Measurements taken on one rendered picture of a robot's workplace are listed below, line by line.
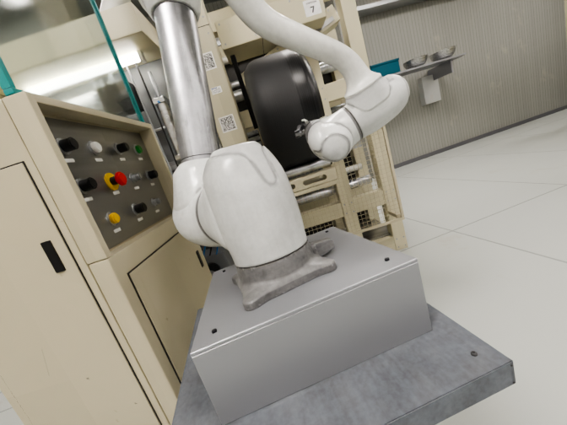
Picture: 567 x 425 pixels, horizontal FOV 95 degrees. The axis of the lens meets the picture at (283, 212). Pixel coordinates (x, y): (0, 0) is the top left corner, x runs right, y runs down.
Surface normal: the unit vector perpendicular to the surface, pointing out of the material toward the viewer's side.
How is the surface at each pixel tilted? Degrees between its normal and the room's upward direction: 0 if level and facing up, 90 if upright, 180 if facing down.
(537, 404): 0
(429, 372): 0
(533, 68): 90
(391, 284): 90
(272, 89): 73
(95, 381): 90
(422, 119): 90
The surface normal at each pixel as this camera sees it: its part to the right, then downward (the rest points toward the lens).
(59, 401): 0.04, 0.22
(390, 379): -0.29, -0.93
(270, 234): 0.26, 0.10
